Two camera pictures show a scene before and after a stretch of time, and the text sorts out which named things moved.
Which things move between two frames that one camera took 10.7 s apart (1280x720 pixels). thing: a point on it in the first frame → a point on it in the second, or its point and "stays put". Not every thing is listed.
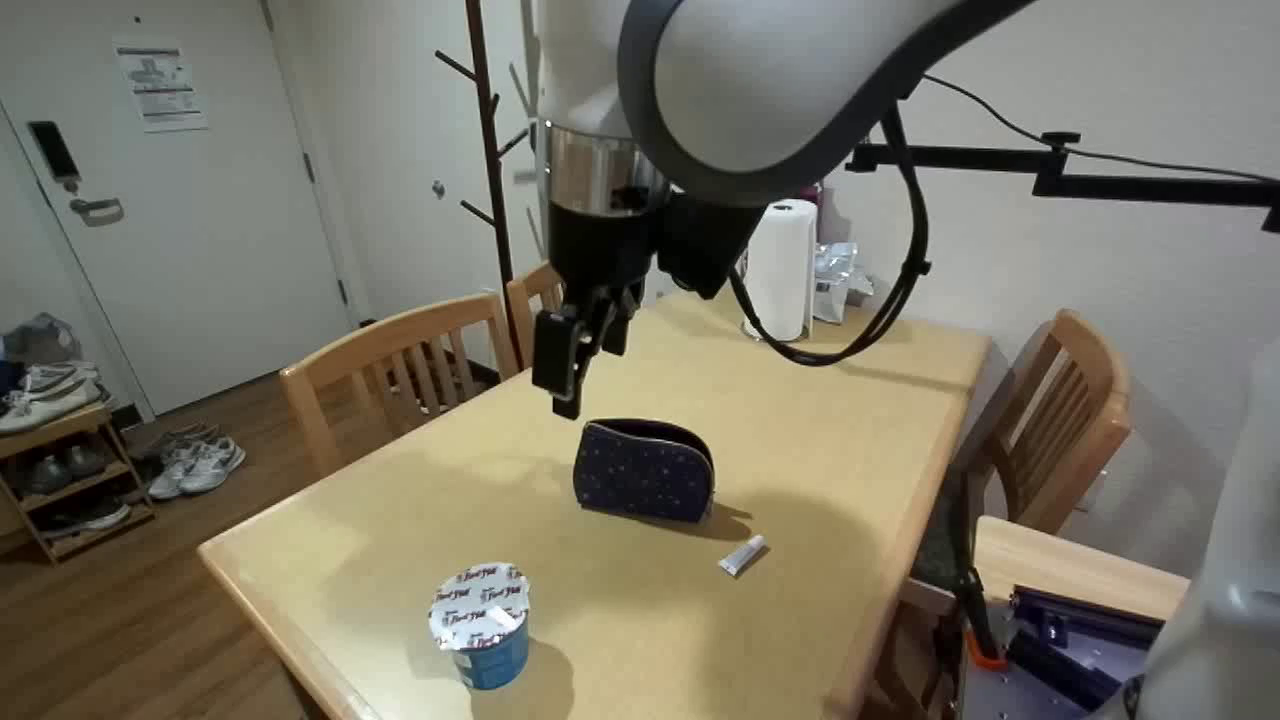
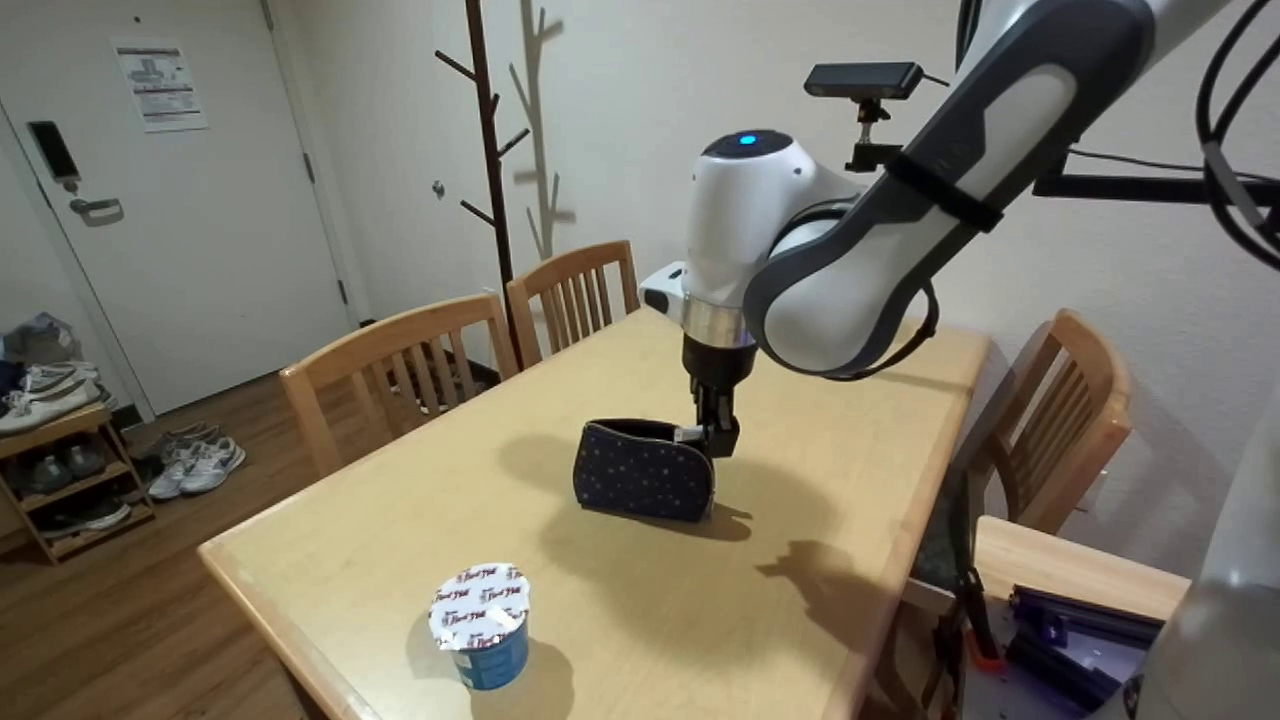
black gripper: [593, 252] → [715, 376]
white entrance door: [213, 251] stays put
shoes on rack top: [45, 372] stays put
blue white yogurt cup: [480, 615] stays put
